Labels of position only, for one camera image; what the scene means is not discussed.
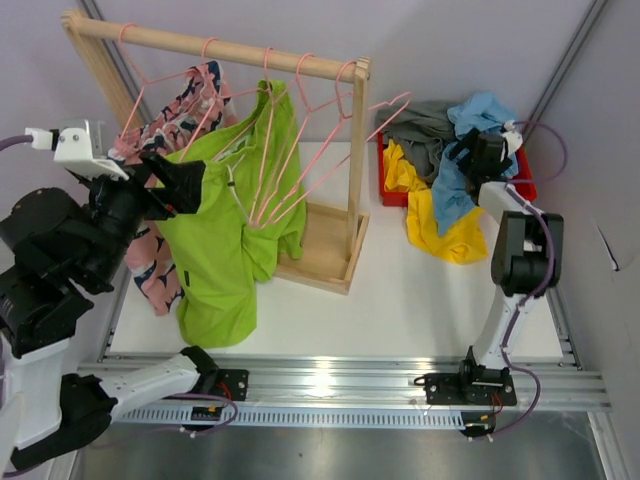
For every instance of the pink shark print shorts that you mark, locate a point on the pink shark print shorts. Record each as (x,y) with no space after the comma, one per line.
(149,256)

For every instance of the pink hanger of blue shorts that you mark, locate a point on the pink hanger of blue shorts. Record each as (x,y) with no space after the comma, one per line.
(274,102)

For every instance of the grey shorts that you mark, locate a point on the grey shorts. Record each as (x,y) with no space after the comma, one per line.
(422,130)

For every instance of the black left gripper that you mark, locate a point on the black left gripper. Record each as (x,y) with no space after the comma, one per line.
(185,183)

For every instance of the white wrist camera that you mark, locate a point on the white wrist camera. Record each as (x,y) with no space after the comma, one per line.
(77,147)
(512,136)

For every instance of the wooden clothes rack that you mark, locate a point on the wooden clothes rack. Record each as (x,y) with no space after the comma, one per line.
(334,237)

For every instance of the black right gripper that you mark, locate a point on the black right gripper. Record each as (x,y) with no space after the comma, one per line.
(470,141)

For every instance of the pink hanger of green shorts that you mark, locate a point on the pink hanger of green shorts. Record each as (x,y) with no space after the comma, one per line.
(217,102)

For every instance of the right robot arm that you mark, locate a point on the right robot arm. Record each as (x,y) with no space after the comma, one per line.
(526,262)

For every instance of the aluminium mounting rail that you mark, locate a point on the aluminium mounting rail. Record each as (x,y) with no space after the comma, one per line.
(387,383)

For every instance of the red plastic tray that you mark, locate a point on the red plastic tray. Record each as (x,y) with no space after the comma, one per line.
(396,174)

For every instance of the light blue shorts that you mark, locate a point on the light blue shorts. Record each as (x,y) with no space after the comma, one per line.
(451,201)

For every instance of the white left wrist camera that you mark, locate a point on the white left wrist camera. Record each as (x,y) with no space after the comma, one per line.
(77,147)

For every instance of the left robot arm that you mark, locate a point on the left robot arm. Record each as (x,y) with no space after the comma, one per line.
(48,412)

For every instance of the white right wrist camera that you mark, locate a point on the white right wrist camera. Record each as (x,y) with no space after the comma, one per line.
(512,136)

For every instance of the lime green shorts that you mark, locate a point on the lime green shorts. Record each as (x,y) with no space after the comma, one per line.
(219,258)

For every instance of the slotted cable duct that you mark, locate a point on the slotted cable duct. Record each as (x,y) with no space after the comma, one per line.
(183,414)

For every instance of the pink hanger of grey shorts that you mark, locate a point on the pink hanger of grey shorts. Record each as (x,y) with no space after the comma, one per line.
(284,157)

